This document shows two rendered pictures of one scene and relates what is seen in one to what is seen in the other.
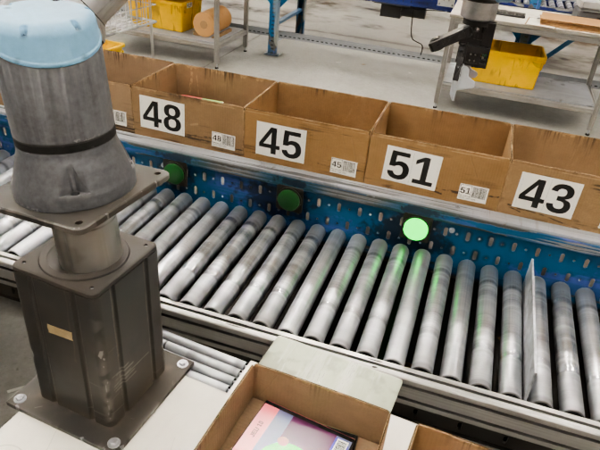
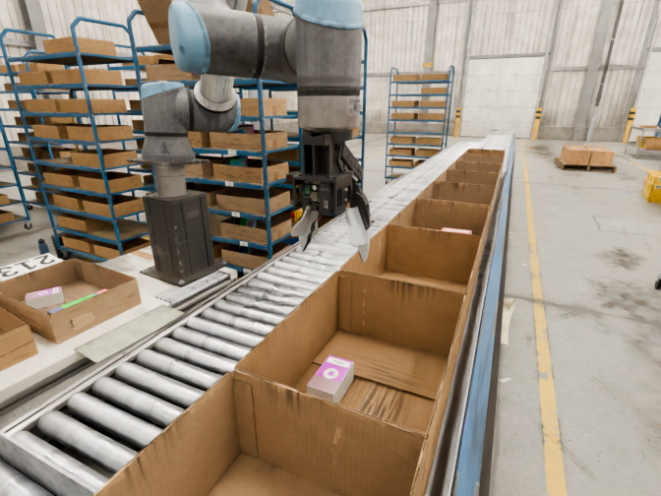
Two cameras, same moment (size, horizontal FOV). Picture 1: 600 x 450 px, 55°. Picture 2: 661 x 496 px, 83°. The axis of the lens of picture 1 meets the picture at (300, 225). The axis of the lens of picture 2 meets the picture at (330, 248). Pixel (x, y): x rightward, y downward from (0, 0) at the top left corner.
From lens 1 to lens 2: 1.96 m
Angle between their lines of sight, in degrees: 87
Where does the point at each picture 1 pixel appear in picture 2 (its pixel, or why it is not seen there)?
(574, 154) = not seen: outside the picture
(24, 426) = not seen: hidden behind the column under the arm
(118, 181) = (145, 153)
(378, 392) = (98, 348)
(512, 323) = (87, 474)
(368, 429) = (66, 329)
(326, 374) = (135, 328)
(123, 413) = (158, 270)
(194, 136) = not seen: hidden behind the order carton
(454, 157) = (284, 331)
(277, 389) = (124, 296)
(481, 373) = (55, 415)
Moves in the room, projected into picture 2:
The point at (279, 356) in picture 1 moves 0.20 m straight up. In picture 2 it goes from (165, 312) to (155, 258)
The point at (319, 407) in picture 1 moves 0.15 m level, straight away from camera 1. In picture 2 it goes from (98, 310) to (139, 317)
